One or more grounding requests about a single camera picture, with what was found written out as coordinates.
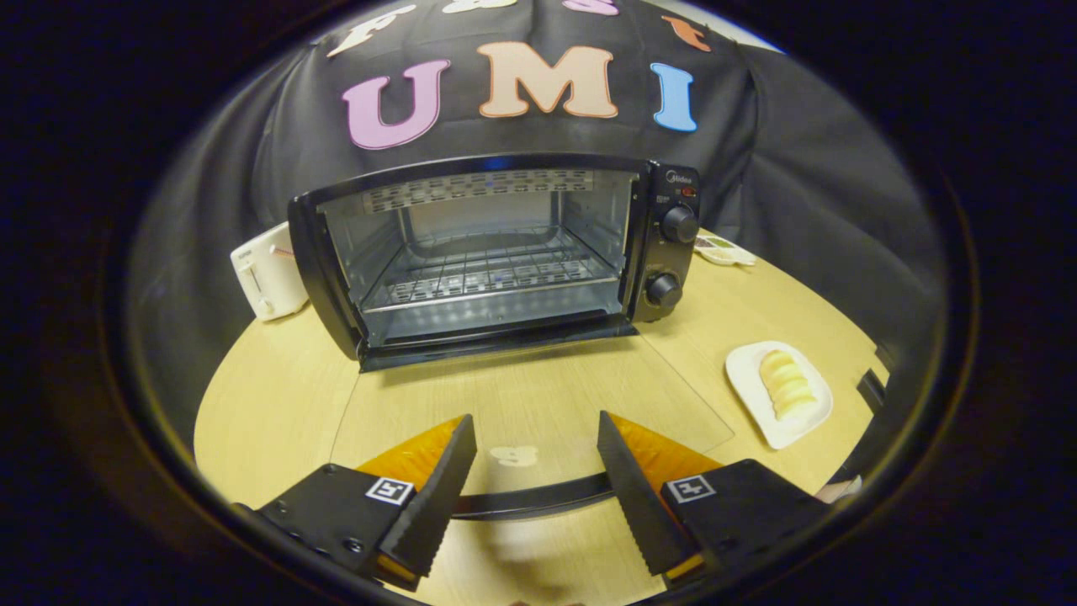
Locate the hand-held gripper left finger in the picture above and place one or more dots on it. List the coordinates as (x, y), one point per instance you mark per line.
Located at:
(437, 497)

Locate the black backdrop cloth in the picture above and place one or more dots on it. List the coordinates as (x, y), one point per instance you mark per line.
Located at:
(799, 168)

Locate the yellow sliced bread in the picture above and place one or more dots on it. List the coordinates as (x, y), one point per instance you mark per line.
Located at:
(787, 385)

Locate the black toaster oven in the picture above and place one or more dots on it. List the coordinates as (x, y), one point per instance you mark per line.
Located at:
(665, 252)

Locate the white square plate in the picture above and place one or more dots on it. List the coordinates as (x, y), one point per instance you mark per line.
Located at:
(753, 387)

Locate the white pop-up toaster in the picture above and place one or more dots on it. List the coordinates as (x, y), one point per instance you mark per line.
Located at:
(269, 278)

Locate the small white tray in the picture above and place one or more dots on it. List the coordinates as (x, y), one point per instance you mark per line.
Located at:
(725, 251)

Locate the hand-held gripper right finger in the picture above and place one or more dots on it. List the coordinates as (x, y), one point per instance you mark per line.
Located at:
(635, 497)

